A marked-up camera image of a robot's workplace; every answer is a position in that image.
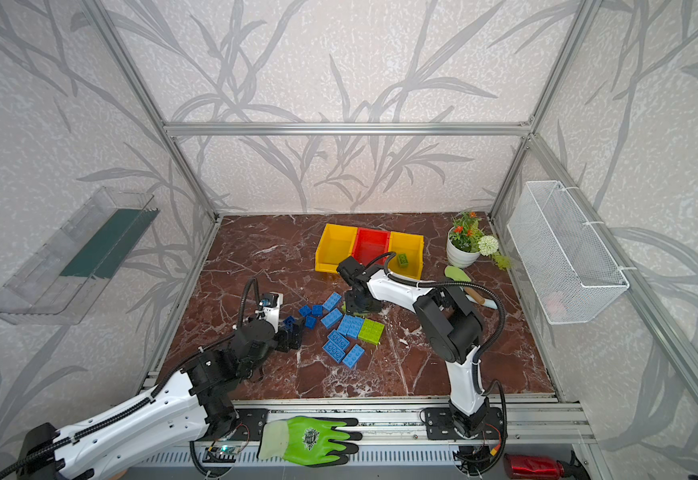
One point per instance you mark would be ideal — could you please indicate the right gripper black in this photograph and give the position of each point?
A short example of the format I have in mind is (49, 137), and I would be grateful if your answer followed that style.
(360, 298)

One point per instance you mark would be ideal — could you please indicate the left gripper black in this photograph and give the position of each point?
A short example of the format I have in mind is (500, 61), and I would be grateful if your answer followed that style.
(292, 336)

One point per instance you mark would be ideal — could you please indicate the large green lego plate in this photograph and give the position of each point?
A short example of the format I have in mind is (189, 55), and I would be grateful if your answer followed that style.
(371, 332)

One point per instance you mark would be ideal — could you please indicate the small green lego brick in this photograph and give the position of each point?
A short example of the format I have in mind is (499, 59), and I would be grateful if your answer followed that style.
(402, 260)

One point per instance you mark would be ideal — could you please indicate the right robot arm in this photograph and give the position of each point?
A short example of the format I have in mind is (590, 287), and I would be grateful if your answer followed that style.
(450, 322)

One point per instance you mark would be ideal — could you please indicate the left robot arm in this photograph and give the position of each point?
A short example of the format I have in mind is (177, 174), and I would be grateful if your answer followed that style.
(190, 405)

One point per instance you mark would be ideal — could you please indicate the light blue lego plate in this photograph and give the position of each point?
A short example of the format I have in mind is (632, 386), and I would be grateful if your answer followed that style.
(351, 326)

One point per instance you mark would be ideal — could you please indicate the light blue lego top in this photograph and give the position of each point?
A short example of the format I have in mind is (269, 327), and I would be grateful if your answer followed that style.
(333, 301)

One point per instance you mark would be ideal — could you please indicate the light blue lego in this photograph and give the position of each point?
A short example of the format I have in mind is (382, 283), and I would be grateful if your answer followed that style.
(333, 301)
(334, 351)
(353, 356)

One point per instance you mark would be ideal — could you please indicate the light blue lego front right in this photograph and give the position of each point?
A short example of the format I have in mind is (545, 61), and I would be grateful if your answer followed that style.
(353, 356)

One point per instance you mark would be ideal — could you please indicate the red bin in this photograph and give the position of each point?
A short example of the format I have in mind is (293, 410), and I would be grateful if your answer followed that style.
(370, 244)

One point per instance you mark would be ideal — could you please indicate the left yellow bin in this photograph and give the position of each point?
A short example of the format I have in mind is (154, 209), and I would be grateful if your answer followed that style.
(336, 244)

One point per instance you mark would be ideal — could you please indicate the yellow bin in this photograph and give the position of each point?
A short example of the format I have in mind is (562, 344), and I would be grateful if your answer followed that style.
(336, 244)
(413, 246)

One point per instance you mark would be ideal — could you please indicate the right yellow bin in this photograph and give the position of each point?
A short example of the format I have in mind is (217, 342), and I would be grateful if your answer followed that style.
(413, 246)

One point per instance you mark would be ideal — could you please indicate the green spatula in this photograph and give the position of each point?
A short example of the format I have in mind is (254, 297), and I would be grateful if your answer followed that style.
(457, 274)

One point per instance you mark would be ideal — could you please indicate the green black work glove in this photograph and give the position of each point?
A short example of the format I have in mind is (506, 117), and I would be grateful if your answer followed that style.
(310, 441)

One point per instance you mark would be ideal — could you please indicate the potted flower plant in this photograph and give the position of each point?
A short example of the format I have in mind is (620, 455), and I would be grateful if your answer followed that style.
(467, 242)

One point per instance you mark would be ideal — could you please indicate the clear acrylic shelf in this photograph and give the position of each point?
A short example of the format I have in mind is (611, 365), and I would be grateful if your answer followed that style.
(60, 283)

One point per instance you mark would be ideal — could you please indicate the red metallic bottle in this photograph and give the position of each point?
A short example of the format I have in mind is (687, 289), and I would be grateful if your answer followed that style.
(532, 467)

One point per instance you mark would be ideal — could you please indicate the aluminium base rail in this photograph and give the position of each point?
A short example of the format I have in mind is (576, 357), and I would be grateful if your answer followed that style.
(398, 420)

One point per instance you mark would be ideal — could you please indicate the white wire basket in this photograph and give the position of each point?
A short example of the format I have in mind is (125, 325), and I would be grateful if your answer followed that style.
(572, 272)

